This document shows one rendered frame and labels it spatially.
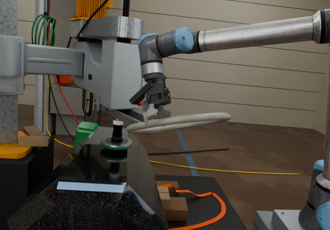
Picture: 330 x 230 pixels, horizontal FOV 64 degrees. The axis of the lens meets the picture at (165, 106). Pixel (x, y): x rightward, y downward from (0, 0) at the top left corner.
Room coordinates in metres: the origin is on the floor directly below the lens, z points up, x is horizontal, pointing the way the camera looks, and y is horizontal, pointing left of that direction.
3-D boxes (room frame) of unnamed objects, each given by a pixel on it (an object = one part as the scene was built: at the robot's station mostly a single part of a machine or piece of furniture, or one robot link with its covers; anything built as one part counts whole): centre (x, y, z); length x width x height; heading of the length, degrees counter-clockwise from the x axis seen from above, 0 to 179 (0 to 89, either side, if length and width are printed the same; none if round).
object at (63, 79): (4.79, 1.84, 1.00); 0.50 x 0.22 x 0.33; 5
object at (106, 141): (1.75, 0.31, 0.92); 0.21 x 0.21 x 0.01
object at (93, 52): (2.08, 0.52, 1.35); 0.74 x 0.23 x 0.49; 35
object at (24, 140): (1.89, 0.95, 0.81); 0.20 x 0.10 x 0.05; 106
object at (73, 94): (4.93, 1.64, 0.43); 1.30 x 0.62 x 0.86; 5
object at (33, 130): (2.09, 1.06, 0.80); 0.20 x 0.10 x 0.05; 47
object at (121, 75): (1.82, 0.35, 1.36); 0.36 x 0.22 x 0.45; 35
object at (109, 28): (2.04, 0.51, 1.66); 0.96 x 0.25 x 0.17; 35
